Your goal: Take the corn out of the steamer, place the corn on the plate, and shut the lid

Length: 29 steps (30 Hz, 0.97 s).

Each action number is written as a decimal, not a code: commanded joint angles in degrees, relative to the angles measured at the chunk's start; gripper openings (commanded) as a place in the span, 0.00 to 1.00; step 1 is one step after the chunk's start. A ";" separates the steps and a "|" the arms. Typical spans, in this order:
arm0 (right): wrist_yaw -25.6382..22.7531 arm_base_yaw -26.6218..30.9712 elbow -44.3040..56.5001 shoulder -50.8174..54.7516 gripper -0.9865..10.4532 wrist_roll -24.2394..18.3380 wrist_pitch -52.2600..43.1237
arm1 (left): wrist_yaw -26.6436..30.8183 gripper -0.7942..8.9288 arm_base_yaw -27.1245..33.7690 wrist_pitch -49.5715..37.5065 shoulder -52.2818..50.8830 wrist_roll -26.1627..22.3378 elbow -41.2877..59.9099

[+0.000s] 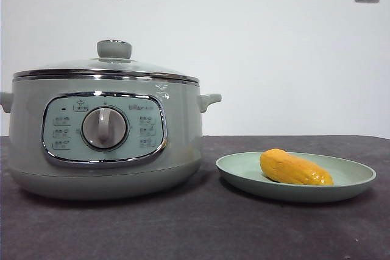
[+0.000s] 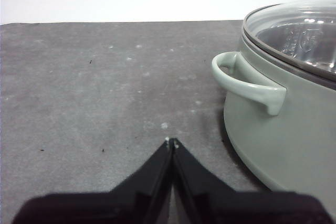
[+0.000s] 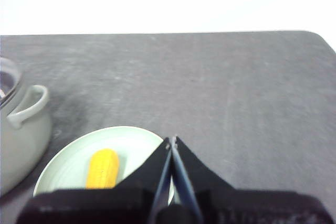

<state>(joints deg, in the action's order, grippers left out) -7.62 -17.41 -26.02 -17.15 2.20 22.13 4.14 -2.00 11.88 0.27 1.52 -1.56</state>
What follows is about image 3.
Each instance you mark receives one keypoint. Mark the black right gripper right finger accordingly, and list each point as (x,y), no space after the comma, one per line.
(249,208)

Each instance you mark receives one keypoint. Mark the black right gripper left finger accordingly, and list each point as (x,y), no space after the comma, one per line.
(105,205)

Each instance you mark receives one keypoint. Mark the yellow corn cob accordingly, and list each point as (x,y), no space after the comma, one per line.
(103,169)

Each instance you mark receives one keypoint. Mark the pale green round plate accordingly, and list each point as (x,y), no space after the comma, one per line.
(76,150)

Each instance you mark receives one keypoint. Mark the pale green electric steamer pot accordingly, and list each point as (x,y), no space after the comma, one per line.
(23,142)

